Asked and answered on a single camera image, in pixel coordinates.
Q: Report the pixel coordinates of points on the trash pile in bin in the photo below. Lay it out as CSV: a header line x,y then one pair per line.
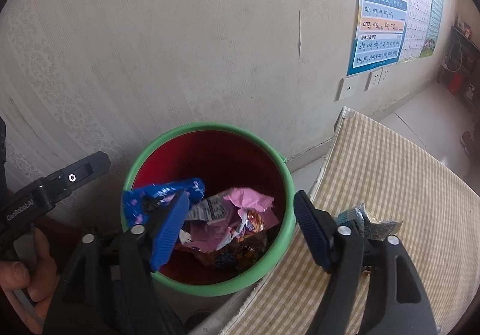
x,y
233,244

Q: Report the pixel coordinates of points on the large pink plastic bag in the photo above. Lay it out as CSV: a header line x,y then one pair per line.
x,y
230,216

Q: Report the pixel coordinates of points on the red bin with green rim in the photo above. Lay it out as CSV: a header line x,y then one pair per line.
x,y
222,156

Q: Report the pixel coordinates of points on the green number wall poster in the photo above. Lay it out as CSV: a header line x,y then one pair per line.
x,y
432,34

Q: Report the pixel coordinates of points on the red slippers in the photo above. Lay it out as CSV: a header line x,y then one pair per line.
x,y
470,142

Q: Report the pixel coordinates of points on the person's left hand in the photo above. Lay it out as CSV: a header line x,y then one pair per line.
x,y
40,284

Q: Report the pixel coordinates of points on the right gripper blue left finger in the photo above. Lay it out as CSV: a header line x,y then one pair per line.
x,y
107,288

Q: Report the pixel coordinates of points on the checkered yellow tablecloth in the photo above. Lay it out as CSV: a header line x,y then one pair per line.
x,y
381,183

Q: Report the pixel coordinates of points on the white wall outlet plate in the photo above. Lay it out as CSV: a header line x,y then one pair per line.
x,y
347,87

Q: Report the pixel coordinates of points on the blue oreo wrapper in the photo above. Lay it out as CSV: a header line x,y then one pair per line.
x,y
139,203

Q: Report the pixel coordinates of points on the blue pinyin wall poster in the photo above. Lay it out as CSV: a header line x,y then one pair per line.
x,y
379,34

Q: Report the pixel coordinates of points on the light blue wrapper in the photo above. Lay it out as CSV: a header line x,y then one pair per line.
x,y
366,225

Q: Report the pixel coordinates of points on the person's leg blue jeans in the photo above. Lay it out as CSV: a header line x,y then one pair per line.
x,y
171,323

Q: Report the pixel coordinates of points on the dark shelf unit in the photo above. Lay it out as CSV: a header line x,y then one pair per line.
x,y
459,70

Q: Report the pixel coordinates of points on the white wall socket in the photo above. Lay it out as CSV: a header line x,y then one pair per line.
x,y
385,74
374,79

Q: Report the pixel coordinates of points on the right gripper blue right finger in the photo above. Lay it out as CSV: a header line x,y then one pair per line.
x,y
396,302

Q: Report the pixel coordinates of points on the white chart wall poster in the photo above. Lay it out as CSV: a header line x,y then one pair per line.
x,y
417,27

